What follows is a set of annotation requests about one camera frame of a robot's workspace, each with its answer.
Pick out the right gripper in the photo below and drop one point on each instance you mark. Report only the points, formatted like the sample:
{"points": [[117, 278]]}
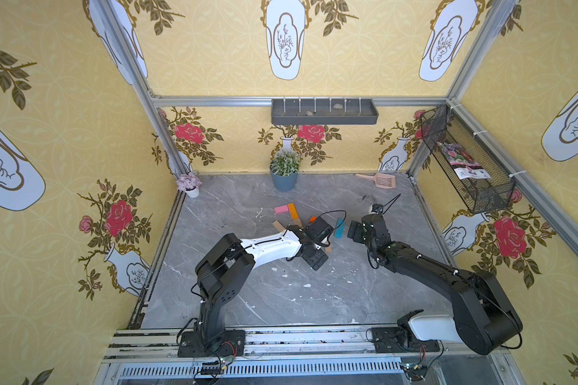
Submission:
{"points": [[362, 232]]}

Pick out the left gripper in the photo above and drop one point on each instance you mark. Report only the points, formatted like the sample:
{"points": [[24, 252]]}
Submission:
{"points": [[311, 245]]}

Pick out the teal block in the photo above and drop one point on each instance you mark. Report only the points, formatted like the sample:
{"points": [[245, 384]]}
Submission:
{"points": [[339, 229]]}

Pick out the amber orange block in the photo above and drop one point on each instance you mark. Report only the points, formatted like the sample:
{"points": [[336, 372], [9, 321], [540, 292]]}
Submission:
{"points": [[293, 212]]}

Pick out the pink block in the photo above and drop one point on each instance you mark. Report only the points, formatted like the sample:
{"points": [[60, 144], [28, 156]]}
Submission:
{"points": [[281, 209]]}

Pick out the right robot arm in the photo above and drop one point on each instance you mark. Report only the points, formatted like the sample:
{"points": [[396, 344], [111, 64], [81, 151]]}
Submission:
{"points": [[482, 318]]}

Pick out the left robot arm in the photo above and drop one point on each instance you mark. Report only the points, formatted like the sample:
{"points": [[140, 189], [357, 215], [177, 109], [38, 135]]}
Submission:
{"points": [[226, 267]]}

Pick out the green plant in blue pot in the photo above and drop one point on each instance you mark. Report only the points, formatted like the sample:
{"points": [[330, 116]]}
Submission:
{"points": [[284, 169]]}

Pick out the flower seed packet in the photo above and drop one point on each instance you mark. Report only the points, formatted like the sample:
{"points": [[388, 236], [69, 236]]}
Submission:
{"points": [[462, 163]]}

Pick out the pink flowers in white pot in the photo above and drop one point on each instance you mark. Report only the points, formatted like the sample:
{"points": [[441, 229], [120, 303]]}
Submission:
{"points": [[190, 184]]}

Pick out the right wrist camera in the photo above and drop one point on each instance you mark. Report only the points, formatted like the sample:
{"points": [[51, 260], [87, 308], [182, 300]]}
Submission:
{"points": [[377, 208]]}

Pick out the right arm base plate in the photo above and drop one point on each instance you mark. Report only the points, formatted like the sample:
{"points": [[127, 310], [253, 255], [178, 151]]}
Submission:
{"points": [[399, 340]]}

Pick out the black wire basket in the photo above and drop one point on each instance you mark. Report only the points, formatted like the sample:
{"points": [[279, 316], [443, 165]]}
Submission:
{"points": [[480, 180]]}

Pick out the grey wall shelf tray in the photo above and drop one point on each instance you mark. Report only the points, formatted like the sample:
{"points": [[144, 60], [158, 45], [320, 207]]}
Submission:
{"points": [[324, 111]]}

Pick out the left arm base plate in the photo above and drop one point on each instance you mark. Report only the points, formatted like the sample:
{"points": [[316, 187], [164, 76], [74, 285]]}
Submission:
{"points": [[230, 343]]}

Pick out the aluminium rail frame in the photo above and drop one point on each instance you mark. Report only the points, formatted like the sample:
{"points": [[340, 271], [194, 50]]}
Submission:
{"points": [[164, 355]]}

